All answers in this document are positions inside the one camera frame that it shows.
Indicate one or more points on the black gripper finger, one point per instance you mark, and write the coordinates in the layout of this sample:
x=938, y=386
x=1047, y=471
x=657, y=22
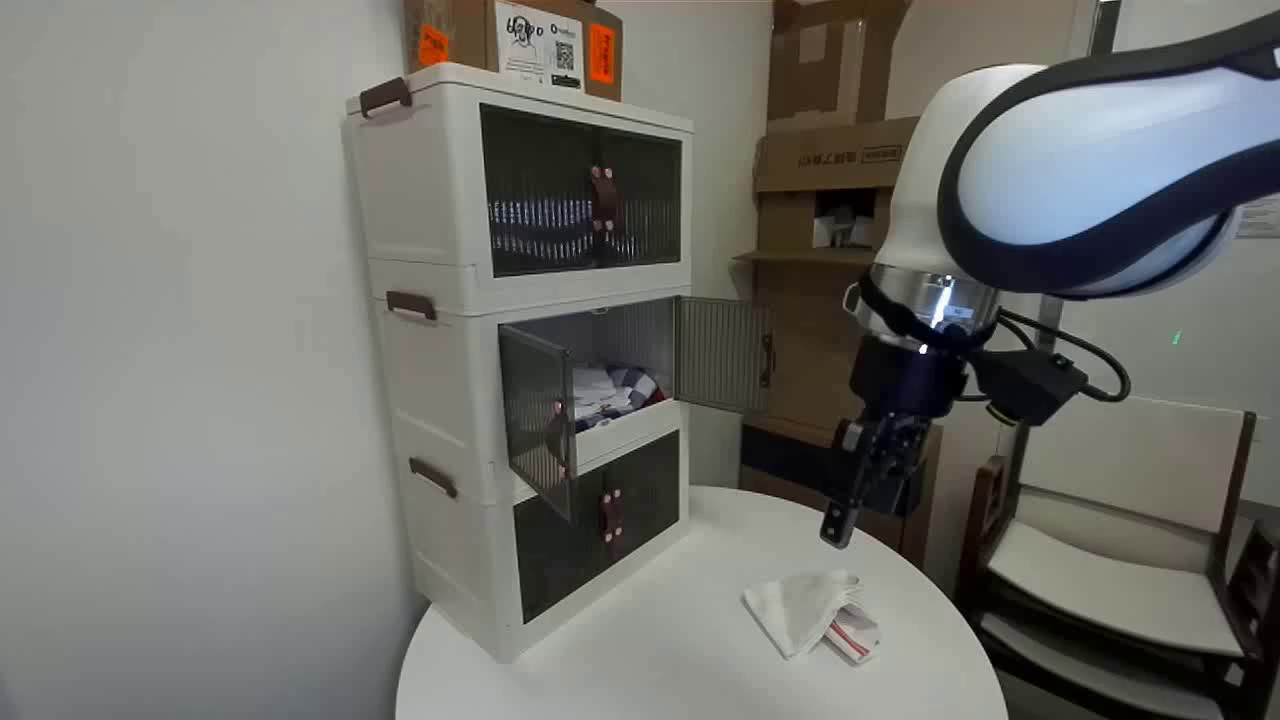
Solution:
x=844, y=514

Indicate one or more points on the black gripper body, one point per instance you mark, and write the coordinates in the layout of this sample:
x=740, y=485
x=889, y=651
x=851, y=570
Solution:
x=905, y=461

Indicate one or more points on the white towel with red stripes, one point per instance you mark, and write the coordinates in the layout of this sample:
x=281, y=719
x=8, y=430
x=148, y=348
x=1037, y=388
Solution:
x=800, y=611

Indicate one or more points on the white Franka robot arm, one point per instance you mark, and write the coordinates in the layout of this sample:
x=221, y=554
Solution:
x=1067, y=175

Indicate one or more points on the smoked ribbed cabinet door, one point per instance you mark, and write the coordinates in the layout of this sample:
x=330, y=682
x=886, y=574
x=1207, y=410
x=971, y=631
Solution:
x=533, y=403
x=720, y=354

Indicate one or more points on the small white box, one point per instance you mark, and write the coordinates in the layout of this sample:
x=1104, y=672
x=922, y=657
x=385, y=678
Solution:
x=842, y=231

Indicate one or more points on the pile of white clothes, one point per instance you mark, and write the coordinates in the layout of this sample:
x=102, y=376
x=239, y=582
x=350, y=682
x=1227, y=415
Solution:
x=606, y=394

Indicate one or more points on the printed cardboard box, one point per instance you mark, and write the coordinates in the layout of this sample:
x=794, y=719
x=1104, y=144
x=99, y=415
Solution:
x=834, y=158

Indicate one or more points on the navy striped folded fabric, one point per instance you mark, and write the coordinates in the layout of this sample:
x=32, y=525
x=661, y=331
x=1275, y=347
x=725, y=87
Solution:
x=541, y=227

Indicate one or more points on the cardboard box with orange labels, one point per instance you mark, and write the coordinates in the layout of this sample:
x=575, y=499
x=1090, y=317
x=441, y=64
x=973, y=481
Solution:
x=460, y=32

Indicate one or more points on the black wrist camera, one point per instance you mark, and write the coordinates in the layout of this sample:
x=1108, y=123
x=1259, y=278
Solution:
x=1033, y=386

